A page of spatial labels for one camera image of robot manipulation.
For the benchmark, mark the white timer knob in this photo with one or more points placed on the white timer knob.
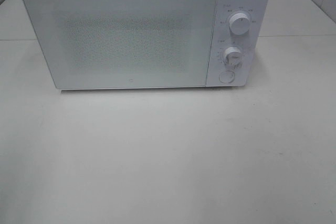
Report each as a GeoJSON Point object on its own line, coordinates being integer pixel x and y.
{"type": "Point", "coordinates": [232, 56]}

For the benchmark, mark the round white door button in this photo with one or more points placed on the round white door button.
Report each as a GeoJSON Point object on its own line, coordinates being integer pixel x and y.
{"type": "Point", "coordinates": [227, 77]}

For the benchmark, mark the upper white power knob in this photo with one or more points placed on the upper white power knob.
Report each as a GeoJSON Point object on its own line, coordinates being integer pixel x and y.
{"type": "Point", "coordinates": [239, 23]}

